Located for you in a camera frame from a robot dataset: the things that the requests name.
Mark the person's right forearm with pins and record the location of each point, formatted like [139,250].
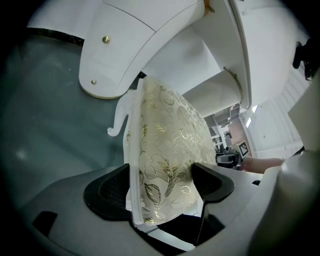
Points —
[262,165]

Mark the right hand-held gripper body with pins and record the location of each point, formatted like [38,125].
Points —
[228,157]

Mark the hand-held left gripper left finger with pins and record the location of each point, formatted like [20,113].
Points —
[75,220]

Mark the white curved dressing table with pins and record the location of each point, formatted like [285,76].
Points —
[112,62]

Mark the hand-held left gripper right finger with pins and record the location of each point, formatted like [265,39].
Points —
[225,195]

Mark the grey desk with shelves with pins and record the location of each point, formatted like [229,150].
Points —
[222,122]

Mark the cream upholstered stool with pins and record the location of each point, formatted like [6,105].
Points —
[162,150]

